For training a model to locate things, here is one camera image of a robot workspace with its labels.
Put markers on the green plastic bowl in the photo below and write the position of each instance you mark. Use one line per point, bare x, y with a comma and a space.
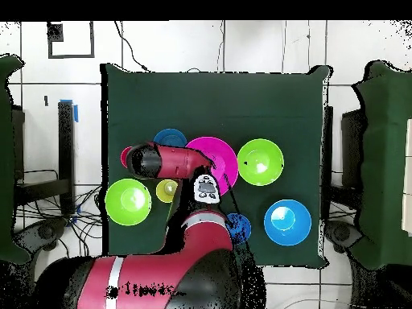
260, 162
128, 201

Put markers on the large blue plastic bowl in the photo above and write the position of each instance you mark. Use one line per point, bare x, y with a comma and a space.
287, 222

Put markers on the neighbouring green cloth table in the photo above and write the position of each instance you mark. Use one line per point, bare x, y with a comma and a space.
6, 161
383, 177

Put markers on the small light blue bowl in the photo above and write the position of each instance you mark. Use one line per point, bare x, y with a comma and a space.
170, 136

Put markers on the dark green tablecloth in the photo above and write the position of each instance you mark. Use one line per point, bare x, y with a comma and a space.
209, 103

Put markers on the pale yellow translucent cup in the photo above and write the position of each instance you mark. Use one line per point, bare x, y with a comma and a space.
164, 193

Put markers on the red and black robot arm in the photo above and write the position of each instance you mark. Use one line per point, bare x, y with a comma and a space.
180, 161

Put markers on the large pink plastic bowl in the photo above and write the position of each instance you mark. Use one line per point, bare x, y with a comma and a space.
225, 157

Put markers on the small dark blue bowl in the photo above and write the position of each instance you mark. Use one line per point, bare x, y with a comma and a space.
242, 225

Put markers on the black stand post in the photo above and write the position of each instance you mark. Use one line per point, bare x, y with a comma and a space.
66, 154
328, 161

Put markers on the grey pedestal foot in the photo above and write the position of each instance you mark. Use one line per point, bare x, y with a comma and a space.
45, 231
341, 233

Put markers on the red plastic cup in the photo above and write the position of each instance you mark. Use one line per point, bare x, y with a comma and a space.
124, 157

